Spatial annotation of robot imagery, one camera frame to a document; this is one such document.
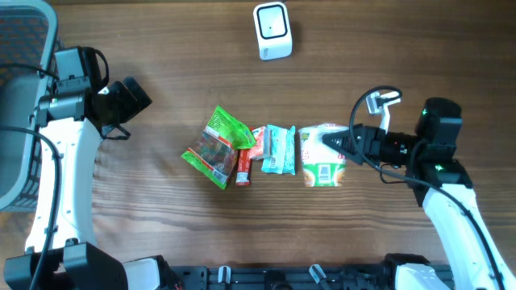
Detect cup noodle container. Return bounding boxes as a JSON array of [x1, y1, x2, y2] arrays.
[[298, 122, 347, 187]]

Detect light blue tissue pack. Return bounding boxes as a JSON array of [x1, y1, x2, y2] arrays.
[[261, 124, 296, 175]]

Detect orange small carton box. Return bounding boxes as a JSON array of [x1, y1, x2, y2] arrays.
[[248, 126, 271, 160]]

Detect red snack bar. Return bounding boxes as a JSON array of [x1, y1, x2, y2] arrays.
[[235, 149, 252, 186]]

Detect green gummy candy bag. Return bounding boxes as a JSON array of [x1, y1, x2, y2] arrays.
[[181, 106, 256, 189]]

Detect grey plastic shopping basket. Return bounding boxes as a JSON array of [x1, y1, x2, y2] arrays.
[[1, 0, 62, 212]]

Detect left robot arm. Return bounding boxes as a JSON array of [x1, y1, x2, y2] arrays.
[[4, 47, 173, 289]]

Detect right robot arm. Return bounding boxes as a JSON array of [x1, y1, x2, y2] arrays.
[[322, 97, 515, 289]]

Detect white barcode scanner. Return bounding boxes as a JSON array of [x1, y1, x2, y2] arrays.
[[253, 2, 293, 61]]

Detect left camera black cable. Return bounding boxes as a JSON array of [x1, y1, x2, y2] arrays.
[[0, 62, 64, 290]]

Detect camera black cable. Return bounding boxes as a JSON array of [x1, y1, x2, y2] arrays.
[[348, 85, 507, 290], [0, 62, 64, 290]]

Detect right camera black cable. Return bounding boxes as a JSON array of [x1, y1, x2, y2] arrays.
[[348, 85, 507, 290]]

